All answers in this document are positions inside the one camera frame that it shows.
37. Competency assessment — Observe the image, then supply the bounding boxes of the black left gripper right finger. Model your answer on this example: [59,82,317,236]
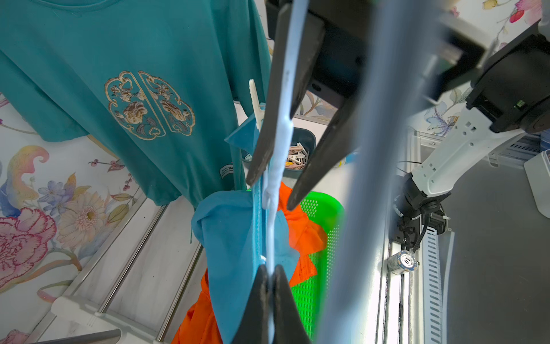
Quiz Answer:
[272,265,311,344]

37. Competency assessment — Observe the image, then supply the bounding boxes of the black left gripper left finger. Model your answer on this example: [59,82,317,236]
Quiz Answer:
[232,265,272,344]

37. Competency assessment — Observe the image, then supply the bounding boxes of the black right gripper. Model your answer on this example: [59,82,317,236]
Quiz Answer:
[246,1,490,211]

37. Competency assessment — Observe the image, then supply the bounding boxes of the orange garment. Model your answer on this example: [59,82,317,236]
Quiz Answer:
[173,184,327,343]

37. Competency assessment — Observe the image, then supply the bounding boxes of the white grey clothespin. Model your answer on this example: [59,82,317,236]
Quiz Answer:
[249,79,264,131]

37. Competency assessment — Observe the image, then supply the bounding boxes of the blue garment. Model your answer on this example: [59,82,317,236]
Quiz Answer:
[190,102,302,344]

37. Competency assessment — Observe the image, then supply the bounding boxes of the light blue wire hanger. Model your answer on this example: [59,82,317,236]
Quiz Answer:
[259,0,310,344]

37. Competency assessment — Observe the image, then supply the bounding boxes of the teal embroidered t-shirt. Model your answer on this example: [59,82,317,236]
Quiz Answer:
[1,1,271,205]

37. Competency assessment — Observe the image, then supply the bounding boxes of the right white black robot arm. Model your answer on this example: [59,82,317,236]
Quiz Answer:
[246,1,549,219]

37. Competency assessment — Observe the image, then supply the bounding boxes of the bright green plastic tray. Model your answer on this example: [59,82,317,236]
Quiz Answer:
[279,185,344,340]

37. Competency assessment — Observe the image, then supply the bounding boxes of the dark teal clothespin bin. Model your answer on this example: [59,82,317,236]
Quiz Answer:
[240,126,317,180]

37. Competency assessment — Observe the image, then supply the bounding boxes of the metal clothes rack white joints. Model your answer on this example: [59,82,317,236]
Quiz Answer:
[25,0,443,344]

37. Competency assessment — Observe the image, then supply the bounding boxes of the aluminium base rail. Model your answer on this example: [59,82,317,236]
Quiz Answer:
[377,132,456,344]

